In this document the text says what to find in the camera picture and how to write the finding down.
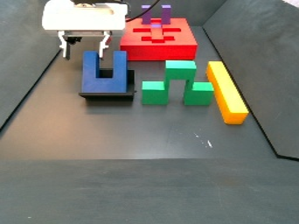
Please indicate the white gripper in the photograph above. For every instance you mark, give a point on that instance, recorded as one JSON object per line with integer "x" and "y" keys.
{"x": 67, "y": 16}

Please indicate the blue U-shaped block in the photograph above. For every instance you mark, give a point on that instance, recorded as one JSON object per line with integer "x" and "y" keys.
{"x": 93, "y": 83}

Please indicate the black angle fixture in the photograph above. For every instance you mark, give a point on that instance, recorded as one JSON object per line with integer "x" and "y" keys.
{"x": 115, "y": 97}

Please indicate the red base fixture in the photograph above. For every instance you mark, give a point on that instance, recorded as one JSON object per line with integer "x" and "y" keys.
{"x": 152, "y": 42}

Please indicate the purple U-shaped block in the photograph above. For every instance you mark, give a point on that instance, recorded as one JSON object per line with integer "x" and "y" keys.
{"x": 163, "y": 20}

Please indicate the green stepped block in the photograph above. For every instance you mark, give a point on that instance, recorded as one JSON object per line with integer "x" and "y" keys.
{"x": 179, "y": 75}

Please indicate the yellow long block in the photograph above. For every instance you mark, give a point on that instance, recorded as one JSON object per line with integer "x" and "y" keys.
{"x": 231, "y": 106}

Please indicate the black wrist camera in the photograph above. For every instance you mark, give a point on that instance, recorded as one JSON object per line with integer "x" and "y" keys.
{"x": 73, "y": 40}

